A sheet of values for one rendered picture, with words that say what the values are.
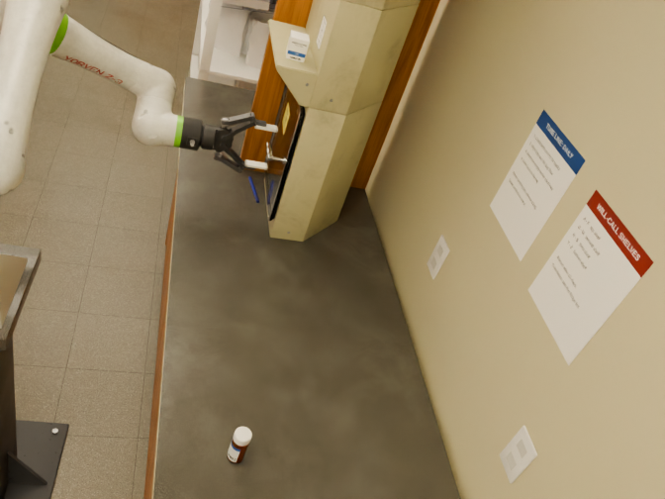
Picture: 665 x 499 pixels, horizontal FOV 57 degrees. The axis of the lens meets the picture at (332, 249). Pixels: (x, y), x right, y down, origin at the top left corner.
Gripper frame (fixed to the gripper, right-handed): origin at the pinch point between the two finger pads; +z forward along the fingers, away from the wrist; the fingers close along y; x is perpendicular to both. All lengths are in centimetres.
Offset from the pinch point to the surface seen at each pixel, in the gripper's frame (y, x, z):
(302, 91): 25.3, -10.8, 2.7
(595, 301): 34, -91, 49
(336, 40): 41.1, -10.8, 7.7
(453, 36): 42, 13, 49
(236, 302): -26.0, -41.5, -6.1
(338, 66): 34.3, -10.9, 10.3
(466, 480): -26, -94, 49
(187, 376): -26, -68, -19
